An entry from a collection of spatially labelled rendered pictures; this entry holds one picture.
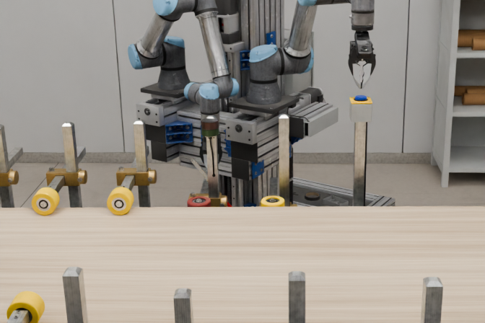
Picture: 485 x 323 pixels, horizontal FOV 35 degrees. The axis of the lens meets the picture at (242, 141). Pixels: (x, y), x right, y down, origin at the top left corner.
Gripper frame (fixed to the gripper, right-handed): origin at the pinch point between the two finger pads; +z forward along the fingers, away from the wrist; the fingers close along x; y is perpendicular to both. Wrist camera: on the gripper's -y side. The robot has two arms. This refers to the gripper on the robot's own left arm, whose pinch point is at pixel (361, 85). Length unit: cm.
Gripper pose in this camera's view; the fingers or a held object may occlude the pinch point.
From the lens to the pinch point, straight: 259.6
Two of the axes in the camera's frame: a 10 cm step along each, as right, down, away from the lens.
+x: -10.0, 0.1, 0.5
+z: 0.2, 9.5, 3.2
